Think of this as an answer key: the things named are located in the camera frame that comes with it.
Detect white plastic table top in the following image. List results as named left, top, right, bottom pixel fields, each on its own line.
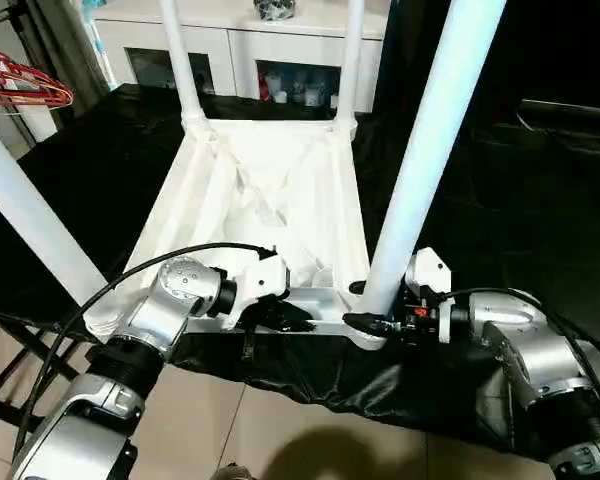
left=82, top=117, right=397, bottom=352

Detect white plastic table leg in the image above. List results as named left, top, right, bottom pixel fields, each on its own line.
left=0, top=114, right=122, bottom=342
left=158, top=0, right=207, bottom=130
left=333, top=0, right=367, bottom=132
left=362, top=0, right=509, bottom=322

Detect black plastic mat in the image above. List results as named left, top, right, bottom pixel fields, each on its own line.
left=0, top=82, right=600, bottom=459

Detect large black box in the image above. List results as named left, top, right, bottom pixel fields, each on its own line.
left=374, top=0, right=525, bottom=137

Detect black flat monitor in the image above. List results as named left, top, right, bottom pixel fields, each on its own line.
left=518, top=98, right=600, bottom=127

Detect white cabinet with glass doors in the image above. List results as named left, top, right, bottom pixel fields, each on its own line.
left=92, top=0, right=389, bottom=115

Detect black tangled bundle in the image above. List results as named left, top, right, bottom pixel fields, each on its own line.
left=252, top=0, right=300, bottom=22

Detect small white box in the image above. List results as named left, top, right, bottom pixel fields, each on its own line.
left=22, top=107, right=60, bottom=145

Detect grey curtain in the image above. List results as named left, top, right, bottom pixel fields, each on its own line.
left=19, top=0, right=117, bottom=110

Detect black left wrist camera cable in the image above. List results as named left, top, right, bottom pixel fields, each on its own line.
left=12, top=242, right=277, bottom=462

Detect black folding table frame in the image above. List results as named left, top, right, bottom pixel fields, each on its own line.
left=0, top=312, right=90, bottom=427

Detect red wire hangers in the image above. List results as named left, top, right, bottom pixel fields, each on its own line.
left=0, top=19, right=76, bottom=115

